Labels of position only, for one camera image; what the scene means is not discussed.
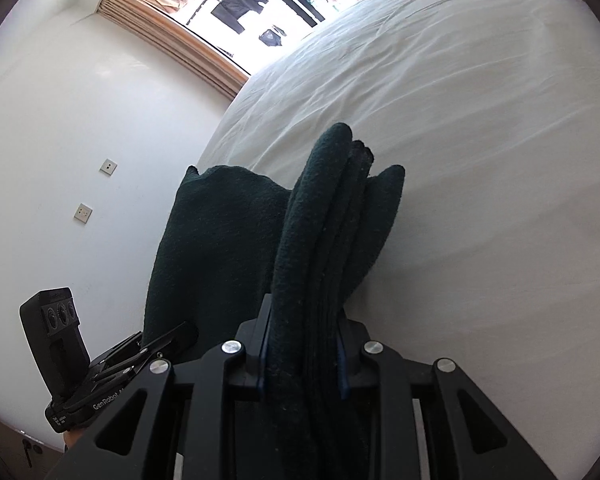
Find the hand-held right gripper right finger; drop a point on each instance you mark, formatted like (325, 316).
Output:
(343, 365)

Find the bed with white sheet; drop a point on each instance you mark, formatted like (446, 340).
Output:
(480, 160)

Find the dark hanging shirt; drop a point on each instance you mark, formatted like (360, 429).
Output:
(235, 7)

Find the brown wooden door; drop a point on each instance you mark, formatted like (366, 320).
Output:
(5, 450)

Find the dark green knit sweater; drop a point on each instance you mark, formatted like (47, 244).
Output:
(305, 260)

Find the white wall socket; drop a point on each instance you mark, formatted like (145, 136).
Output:
(82, 212)

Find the white wall switch plate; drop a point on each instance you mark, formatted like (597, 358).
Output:
(109, 166)

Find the black framed balcony door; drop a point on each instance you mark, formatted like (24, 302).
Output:
(280, 0)

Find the small dark hanging garment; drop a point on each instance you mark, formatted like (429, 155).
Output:
(271, 37)

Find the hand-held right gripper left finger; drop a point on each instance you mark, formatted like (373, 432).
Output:
(264, 360)

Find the beige curtain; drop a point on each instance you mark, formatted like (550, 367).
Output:
(180, 45)

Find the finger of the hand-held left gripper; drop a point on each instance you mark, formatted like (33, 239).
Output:
(150, 347)

